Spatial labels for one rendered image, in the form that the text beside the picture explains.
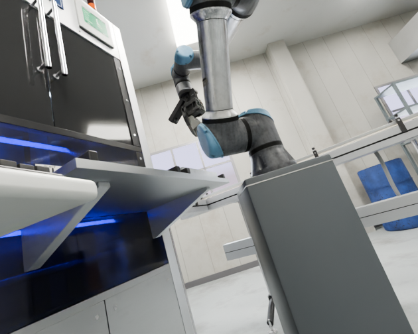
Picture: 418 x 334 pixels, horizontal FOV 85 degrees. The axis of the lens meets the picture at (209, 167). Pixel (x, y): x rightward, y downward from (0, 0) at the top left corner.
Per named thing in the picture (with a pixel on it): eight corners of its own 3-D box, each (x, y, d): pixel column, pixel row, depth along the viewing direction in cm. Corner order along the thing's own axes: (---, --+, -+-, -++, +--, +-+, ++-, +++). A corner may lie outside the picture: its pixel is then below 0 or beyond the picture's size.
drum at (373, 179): (411, 219, 319) (381, 164, 341) (448, 218, 267) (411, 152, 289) (375, 231, 317) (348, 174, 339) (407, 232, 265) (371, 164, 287)
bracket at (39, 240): (24, 272, 60) (20, 224, 63) (36, 269, 63) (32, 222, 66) (108, 240, 47) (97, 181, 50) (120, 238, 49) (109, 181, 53)
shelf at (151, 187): (-35, 236, 59) (-35, 228, 60) (150, 214, 121) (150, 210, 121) (76, 167, 40) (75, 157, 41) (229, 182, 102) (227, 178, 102)
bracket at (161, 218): (152, 238, 104) (146, 211, 107) (156, 237, 107) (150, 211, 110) (215, 217, 91) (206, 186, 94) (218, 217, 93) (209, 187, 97)
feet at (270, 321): (265, 336, 137) (257, 311, 141) (280, 301, 181) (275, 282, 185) (278, 334, 134) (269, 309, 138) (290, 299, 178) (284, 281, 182)
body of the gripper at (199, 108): (198, 109, 96) (190, 85, 99) (182, 118, 99) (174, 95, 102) (206, 114, 102) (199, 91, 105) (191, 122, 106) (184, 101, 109)
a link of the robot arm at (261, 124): (289, 137, 73) (274, 101, 76) (253, 145, 69) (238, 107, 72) (271, 152, 84) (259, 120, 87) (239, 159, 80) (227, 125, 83)
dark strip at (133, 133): (141, 184, 113) (113, 57, 134) (148, 184, 117) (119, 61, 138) (143, 183, 113) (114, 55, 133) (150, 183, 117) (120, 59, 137)
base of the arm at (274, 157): (290, 174, 81) (280, 149, 84) (306, 162, 67) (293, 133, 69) (250, 186, 81) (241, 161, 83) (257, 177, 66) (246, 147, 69)
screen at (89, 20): (78, 26, 117) (73, -4, 122) (113, 49, 136) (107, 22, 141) (79, 24, 116) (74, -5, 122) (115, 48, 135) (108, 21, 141)
